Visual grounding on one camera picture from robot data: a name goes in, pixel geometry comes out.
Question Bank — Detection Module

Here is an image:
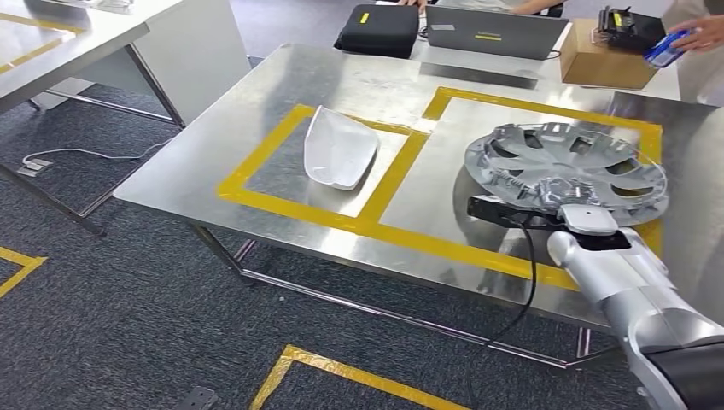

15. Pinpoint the steel workbench table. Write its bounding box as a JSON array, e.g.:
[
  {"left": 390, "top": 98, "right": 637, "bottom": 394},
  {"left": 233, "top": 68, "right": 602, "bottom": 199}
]
[
  {"left": 113, "top": 42, "right": 724, "bottom": 372},
  {"left": 0, "top": 0, "right": 188, "bottom": 239}
]

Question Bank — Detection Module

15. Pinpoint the grey laptop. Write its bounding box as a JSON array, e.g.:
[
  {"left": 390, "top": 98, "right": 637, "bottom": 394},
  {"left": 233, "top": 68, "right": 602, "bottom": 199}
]
[{"left": 425, "top": 5, "right": 569, "bottom": 62}]

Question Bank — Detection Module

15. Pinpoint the black zip case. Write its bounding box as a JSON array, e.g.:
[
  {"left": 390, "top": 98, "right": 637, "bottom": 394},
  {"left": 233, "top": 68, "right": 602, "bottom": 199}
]
[{"left": 333, "top": 4, "right": 421, "bottom": 61}]

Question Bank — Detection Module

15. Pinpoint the white cable with plug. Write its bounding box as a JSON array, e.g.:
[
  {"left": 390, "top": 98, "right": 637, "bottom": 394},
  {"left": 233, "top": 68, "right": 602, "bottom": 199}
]
[{"left": 16, "top": 137, "right": 173, "bottom": 179}]

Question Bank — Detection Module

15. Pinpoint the yellow tape table outline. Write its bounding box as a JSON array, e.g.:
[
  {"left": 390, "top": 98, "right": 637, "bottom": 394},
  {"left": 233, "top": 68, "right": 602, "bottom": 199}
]
[{"left": 0, "top": 12, "right": 86, "bottom": 76}]

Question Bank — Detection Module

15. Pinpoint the white plastic mirror cover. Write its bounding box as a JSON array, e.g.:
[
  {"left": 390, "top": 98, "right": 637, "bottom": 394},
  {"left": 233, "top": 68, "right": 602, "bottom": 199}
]
[{"left": 303, "top": 104, "right": 380, "bottom": 192}]

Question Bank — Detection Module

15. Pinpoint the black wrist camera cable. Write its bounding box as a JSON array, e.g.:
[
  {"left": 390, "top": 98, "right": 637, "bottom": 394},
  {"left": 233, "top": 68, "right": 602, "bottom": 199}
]
[{"left": 466, "top": 220, "right": 539, "bottom": 410}]

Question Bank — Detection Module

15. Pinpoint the brown cardboard box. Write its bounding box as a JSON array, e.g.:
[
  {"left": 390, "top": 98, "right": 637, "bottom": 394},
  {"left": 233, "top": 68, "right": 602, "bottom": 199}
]
[{"left": 559, "top": 18, "right": 660, "bottom": 91}]

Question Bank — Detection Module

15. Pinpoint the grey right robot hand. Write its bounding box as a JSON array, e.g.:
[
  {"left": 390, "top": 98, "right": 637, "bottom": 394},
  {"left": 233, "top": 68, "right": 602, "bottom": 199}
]
[{"left": 534, "top": 176, "right": 604, "bottom": 212}]

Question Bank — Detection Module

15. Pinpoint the grey plastic wheel cover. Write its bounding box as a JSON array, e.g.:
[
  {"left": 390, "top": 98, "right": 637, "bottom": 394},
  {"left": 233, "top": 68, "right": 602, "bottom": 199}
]
[{"left": 464, "top": 121, "right": 669, "bottom": 227}]

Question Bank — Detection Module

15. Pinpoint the white cabinet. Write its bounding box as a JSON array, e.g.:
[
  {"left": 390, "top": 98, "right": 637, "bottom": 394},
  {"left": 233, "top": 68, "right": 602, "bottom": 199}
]
[{"left": 31, "top": 0, "right": 253, "bottom": 126}]

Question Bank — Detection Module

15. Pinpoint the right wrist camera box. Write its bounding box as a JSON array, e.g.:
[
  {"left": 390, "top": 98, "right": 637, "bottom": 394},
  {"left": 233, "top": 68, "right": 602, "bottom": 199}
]
[{"left": 467, "top": 195, "right": 558, "bottom": 231}]

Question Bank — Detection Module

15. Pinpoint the blue drink can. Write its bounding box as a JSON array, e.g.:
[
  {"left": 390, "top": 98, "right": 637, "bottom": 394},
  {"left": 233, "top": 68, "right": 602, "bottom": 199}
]
[{"left": 643, "top": 29, "right": 694, "bottom": 70}]

